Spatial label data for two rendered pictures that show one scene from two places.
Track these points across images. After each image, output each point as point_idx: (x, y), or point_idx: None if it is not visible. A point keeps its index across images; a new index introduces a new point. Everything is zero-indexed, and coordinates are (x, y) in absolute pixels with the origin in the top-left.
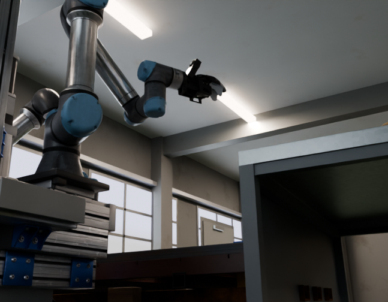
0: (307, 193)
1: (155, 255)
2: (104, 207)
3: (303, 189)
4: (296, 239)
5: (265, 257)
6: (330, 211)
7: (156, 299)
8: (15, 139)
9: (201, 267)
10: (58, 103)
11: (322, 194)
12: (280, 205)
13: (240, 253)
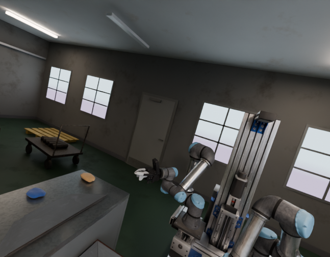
0: (72, 226)
1: None
2: (175, 235)
3: (81, 220)
4: (77, 251)
5: (111, 229)
6: None
7: None
8: (282, 239)
9: None
10: (253, 204)
11: (59, 227)
12: (99, 223)
13: (112, 249)
